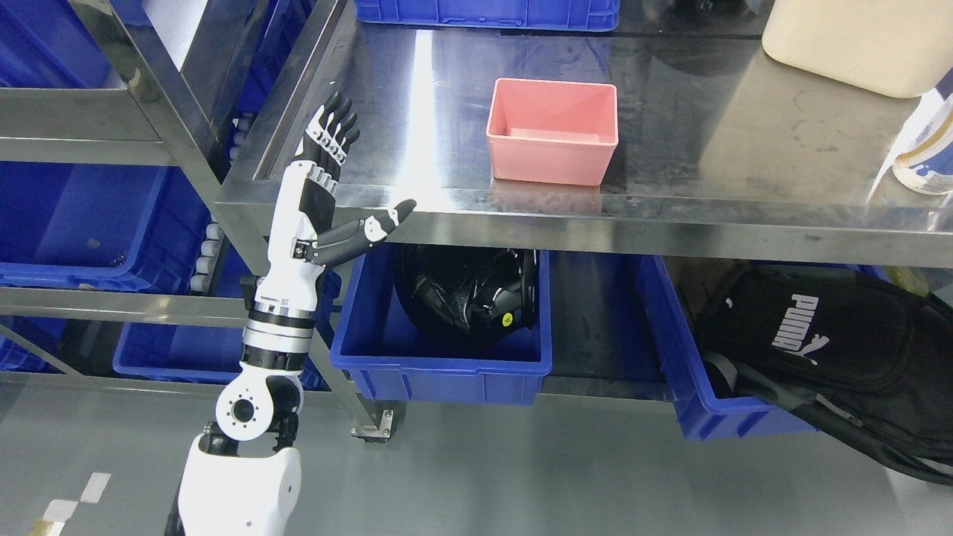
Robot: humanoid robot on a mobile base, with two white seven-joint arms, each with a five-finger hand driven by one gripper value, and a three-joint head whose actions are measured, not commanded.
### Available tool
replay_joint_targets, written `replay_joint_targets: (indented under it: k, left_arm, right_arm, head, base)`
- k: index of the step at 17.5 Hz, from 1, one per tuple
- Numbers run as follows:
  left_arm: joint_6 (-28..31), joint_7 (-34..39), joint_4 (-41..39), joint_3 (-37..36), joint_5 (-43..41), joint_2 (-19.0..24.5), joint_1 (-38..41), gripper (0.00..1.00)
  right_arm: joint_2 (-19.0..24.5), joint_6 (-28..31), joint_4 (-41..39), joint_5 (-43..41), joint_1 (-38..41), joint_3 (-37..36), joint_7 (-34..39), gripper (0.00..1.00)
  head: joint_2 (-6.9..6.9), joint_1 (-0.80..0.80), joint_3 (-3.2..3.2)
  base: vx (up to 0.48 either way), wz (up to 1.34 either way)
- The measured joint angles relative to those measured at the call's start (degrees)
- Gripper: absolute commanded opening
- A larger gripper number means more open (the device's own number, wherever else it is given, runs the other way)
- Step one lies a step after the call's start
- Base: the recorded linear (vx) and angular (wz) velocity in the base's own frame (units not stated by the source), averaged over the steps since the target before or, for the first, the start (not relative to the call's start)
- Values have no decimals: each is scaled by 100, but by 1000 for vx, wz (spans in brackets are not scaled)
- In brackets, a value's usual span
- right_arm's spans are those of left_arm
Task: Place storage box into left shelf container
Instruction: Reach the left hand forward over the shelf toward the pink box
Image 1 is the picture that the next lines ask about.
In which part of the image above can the black glossy helmet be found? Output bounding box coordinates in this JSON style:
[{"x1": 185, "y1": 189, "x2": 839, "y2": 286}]
[{"x1": 394, "y1": 243, "x2": 541, "y2": 348}]

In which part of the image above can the blue bin with backpack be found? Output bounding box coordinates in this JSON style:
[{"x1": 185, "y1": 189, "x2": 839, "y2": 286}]
[{"x1": 628, "y1": 255, "x2": 814, "y2": 441}]

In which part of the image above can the steel shelf rack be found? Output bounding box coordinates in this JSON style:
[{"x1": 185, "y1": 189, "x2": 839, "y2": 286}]
[{"x1": 2, "y1": 1, "x2": 312, "y2": 386}]

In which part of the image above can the blue shelf bin middle left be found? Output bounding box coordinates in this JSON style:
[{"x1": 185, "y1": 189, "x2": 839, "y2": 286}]
[{"x1": 1, "y1": 162, "x2": 211, "y2": 294}]

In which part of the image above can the pink plastic storage box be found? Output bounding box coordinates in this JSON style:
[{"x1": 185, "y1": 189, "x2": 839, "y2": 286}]
[{"x1": 485, "y1": 77, "x2": 619, "y2": 187}]

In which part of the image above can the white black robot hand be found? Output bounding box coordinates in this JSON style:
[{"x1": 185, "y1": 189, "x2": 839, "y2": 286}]
[{"x1": 255, "y1": 92, "x2": 418, "y2": 310}]

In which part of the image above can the blue bin with helmet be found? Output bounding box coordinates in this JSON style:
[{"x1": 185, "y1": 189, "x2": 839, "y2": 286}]
[{"x1": 331, "y1": 243, "x2": 554, "y2": 405}]

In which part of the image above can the cream plastic container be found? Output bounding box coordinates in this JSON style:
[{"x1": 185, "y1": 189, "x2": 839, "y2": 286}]
[{"x1": 762, "y1": 1, "x2": 952, "y2": 98}]

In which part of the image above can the blue bin on table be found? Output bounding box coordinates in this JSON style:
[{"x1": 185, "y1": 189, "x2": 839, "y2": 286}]
[{"x1": 354, "y1": 1, "x2": 622, "y2": 33}]

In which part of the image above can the stainless steel table cart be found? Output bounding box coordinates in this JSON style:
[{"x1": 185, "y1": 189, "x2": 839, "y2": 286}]
[{"x1": 215, "y1": 1, "x2": 951, "y2": 438}]

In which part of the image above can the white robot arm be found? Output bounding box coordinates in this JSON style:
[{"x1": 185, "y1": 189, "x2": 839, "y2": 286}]
[{"x1": 165, "y1": 296, "x2": 319, "y2": 535}]

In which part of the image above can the blue shelf bin lower left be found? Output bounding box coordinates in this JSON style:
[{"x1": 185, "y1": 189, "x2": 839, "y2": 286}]
[{"x1": 112, "y1": 269, "x2": 343, "y2": 391}]

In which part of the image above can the black Puma backpack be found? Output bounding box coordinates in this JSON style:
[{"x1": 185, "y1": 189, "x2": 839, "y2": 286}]
[{"x1": 695, "y1": 264, "x2": 952, "y2": 485}]

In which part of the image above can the blue shelf bin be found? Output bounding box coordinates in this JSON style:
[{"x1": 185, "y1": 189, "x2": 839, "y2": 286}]
[
  {"x1": 112, "y1": 269, "x2": 343, "y2": 391},
  {"x1": 1, "y1": 162, "x2": 211, "y2": 294}
]

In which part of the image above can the white blue patterned cup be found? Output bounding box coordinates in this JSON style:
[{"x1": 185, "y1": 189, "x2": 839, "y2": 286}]
[{"x1": 892, "y1": 96, "x2": 952, "y2": 196}]

